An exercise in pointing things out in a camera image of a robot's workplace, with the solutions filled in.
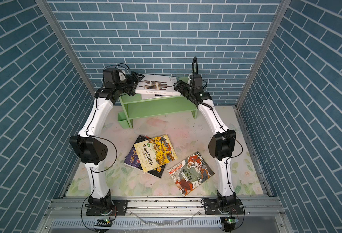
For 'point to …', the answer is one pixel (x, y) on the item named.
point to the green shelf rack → (131, 107)
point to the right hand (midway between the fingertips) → (178, 87)
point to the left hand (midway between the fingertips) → (147, 79)
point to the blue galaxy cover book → (146, 96)
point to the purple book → (132, 159)
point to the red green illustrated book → (191, 173)
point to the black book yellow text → (158, 172)
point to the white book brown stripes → (156, 84)
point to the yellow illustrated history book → (155, 152)
